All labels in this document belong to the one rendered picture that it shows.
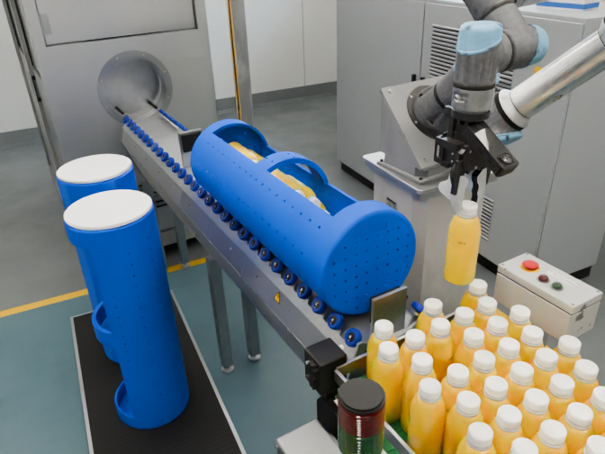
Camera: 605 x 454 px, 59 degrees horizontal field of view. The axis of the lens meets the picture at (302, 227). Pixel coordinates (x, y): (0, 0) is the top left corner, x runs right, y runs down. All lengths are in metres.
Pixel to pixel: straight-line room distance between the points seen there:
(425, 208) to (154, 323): 1.00
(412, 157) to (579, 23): 1.28
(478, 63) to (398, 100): 0.65
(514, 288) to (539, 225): 1.63
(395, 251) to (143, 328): 0.98
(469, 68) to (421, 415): 0.62
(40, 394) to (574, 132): 2.75
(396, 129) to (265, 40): 5.00
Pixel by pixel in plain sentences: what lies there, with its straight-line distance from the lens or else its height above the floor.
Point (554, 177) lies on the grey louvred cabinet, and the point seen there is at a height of 0.73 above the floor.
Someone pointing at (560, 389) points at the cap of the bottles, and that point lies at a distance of 1.08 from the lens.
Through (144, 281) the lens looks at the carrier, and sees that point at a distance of 1.85.
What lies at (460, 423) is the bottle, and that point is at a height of 1.04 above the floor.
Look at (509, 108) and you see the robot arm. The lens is 1.48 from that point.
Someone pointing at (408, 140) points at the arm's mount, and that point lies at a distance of 1.59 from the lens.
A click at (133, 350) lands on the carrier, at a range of 2.00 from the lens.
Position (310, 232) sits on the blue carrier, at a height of 1.17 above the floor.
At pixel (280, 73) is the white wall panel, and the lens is 6.67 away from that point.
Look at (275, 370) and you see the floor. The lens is 2.61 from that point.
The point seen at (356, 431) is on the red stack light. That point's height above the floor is 1.22.
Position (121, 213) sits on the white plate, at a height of 1.04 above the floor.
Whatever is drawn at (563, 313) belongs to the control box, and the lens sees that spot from 1.27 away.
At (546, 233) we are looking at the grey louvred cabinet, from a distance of 3.00.
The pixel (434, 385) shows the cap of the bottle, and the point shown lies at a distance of 1.02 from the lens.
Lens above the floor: 1.80
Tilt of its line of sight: 29 degrees down
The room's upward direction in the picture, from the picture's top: 2 degrees counter-clockwise
